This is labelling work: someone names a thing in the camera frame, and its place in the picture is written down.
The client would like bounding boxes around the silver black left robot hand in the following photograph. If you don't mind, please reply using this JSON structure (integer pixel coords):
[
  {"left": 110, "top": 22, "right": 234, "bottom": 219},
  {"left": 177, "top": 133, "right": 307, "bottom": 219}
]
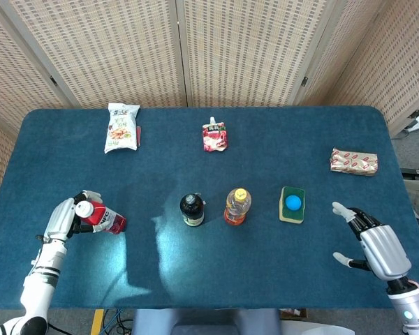
[{"left": 43, "top": 190, "right": 108, "bottom": 244}]

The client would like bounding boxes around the gold foil biscuit pack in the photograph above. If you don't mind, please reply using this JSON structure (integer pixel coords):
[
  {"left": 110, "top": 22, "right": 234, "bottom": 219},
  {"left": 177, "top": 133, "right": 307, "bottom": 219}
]
[{"left": 330, "top": 147, "right": 378, "bottom": 177}]

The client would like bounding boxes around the blue floor cable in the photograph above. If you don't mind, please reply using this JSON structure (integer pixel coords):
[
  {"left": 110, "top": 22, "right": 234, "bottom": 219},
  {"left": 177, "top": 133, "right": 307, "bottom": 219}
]
[{"left": 102, "top": 308, "right": 124, "bottom": 335}]

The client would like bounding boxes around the blue ball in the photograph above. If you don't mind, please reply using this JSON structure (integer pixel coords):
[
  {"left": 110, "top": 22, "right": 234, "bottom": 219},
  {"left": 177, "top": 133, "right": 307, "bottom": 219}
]
[{"left": 285, "top": 195, "right": 303, "bottom": 212}]

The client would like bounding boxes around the small cardboard box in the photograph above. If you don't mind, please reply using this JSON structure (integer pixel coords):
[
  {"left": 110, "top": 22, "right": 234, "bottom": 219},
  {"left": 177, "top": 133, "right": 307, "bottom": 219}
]
[{"left": 281, "top": 308, "right": 309, "bottom": 320}]

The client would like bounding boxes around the red jelly pouch with spout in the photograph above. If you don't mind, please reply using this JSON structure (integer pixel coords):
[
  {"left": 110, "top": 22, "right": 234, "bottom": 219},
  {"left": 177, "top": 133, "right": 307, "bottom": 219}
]
[{"left": 201, "top": 116, "right": 229, "bottom": 153}]

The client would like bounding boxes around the blue table cloth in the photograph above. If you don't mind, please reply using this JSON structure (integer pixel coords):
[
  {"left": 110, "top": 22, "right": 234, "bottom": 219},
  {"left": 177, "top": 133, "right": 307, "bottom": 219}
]
[{"left": 0, "top": 105, "right": 419, "bottom": 311}]

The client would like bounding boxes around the dark tea bottle black cap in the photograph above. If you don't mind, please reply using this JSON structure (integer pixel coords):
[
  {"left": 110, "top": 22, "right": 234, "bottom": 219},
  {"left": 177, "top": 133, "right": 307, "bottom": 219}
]
[{"left": 179, "top": 193, "right": 205, "bottom": 228}]

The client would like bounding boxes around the orange drink bottle yellow cap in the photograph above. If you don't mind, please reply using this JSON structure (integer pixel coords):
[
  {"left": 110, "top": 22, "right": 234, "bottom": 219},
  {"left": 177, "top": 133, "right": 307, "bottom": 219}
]
[{"left": 223, "top": 188, "right": 252, "bottom": 226}]

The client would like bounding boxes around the red juice bottle white cap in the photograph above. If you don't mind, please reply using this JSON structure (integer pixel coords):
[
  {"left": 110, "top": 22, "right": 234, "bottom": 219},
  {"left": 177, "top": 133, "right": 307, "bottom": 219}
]
[{"left": 75, "top": 200, "right": 127, "bottom": 235}]

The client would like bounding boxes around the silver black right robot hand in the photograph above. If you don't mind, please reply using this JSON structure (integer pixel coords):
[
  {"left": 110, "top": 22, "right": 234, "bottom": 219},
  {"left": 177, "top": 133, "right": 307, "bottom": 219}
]
[{"left": 331, "top": 201, "right": 413, "bottom": 282}]

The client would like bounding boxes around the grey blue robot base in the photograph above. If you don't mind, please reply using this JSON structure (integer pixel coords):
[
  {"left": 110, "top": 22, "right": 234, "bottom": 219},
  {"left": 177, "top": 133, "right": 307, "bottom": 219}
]
[{"left": 131, "top": 308, "right": 284, "bottom": 335}]

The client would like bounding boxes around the yellow green sponge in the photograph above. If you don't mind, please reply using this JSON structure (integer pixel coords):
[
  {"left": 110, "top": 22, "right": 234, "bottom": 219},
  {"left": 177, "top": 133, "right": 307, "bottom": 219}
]
[{"left": 278, "top": 186, "right": 307, "bottom": 224}]

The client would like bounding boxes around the yellow floor tape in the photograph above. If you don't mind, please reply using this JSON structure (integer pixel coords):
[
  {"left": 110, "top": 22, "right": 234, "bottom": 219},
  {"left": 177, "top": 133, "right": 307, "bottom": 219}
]
[{"left": 90, "top": 308, "right": 105, "bottom": 335}]

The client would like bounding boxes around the woven folding screen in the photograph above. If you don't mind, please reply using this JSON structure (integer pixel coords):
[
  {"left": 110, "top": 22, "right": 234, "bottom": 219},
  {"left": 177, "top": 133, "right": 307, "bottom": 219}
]
[{"left": 0, "top": 0, "right": 419, "bottom": 224}]

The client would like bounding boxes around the white peanut snack bag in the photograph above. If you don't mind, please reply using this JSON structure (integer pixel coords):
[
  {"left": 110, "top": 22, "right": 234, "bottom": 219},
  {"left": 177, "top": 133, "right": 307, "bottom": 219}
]
[{"left": 103, "top": 103, "right": 141, "bottom": 154}]

